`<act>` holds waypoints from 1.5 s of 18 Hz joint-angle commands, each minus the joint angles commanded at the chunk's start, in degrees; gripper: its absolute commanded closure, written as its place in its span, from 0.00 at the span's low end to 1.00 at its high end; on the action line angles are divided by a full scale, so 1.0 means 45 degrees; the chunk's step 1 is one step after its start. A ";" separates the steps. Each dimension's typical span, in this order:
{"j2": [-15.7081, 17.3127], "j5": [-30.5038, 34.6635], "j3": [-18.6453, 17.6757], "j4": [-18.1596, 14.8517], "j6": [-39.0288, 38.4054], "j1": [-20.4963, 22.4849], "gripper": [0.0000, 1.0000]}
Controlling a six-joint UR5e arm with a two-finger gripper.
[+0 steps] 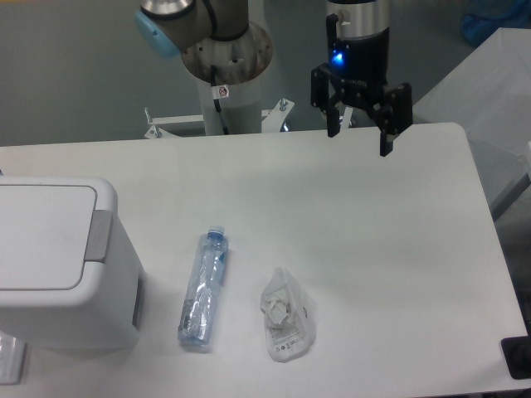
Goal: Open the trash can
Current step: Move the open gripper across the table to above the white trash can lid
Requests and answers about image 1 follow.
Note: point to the white trash can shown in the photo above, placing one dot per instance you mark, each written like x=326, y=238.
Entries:
x=102, y=310

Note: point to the clear plastic packet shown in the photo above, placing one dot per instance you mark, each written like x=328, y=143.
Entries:
x=13, y=352

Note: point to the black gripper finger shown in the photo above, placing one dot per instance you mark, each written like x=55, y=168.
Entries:
x=327, y=89
x=393, y=116

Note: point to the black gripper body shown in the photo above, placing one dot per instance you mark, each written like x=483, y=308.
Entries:
x=357, y=45

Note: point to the white metal base frame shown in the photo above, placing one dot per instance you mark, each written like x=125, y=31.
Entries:
x=241, y=120

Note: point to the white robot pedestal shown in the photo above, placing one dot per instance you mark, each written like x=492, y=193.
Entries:
x=228, y=73

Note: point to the black device at table edge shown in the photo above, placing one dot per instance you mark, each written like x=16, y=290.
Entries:
x=516, y=352

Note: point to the crumpled clear plastic bag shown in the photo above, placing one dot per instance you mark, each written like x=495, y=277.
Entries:
x=289, y=317

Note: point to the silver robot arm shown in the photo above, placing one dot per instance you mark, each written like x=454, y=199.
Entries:
x=171, y=27

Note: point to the white trash can lid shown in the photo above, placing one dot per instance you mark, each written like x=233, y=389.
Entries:
x=45, y=231

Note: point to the blue plastic bag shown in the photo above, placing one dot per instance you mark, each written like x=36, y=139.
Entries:
x=481, y=19

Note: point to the crushed clear plastic bottle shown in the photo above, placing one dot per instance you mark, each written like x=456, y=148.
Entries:
x=204, y=286

